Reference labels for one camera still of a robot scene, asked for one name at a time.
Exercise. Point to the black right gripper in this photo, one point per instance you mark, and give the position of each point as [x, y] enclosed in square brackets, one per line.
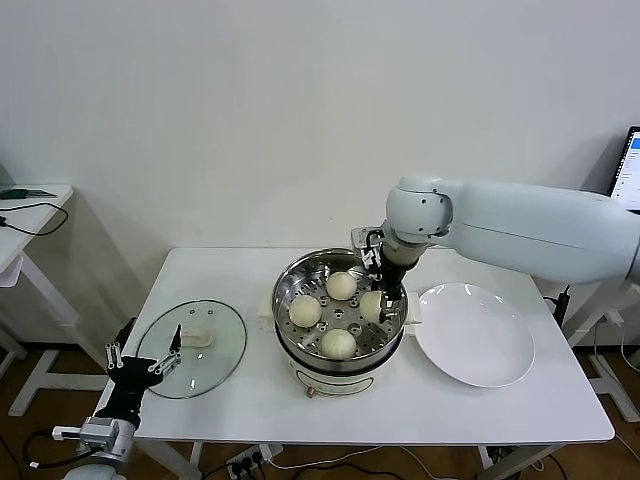
[391, 279]

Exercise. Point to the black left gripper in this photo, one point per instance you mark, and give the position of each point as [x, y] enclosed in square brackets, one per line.
[130, 372]

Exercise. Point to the white steamed baozi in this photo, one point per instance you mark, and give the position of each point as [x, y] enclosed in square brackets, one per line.
[338, 343]
[371, 305]
[341, 286]
[305, 310]

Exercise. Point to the round glass lid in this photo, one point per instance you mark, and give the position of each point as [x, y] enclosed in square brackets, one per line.
[220, 350]

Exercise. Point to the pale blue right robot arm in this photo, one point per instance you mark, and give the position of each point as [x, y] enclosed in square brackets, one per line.
[525, 220]

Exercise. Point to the perforated steel steamer pot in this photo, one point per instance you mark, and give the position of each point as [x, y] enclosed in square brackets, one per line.
[300, 277]

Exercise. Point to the white oval plate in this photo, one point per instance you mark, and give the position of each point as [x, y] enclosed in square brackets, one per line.
[475, 335]

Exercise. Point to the white electric cooker base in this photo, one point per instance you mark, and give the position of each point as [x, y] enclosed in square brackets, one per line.
[335, 382]

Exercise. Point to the white power strip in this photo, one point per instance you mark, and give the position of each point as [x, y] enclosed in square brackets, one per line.
[250, 457]

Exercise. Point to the white side desk with tool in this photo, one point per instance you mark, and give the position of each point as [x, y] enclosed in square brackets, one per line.
[15, 245]

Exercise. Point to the green flat tool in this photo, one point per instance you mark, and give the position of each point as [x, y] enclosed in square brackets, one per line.
[15, 193]

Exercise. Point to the white power adapter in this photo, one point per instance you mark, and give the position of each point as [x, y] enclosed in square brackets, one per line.
[612, 318]

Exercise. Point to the open laptop lit screen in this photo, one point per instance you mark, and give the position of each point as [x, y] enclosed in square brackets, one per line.
[630, 165]

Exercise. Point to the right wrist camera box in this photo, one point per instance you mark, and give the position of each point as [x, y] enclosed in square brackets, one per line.
[362, 239]

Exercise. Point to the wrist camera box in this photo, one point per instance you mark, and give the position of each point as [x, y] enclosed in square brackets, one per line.
[67, 433]
[362, 239]

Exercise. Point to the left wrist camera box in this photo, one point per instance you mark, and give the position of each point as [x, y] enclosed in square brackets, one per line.
[67, 433]

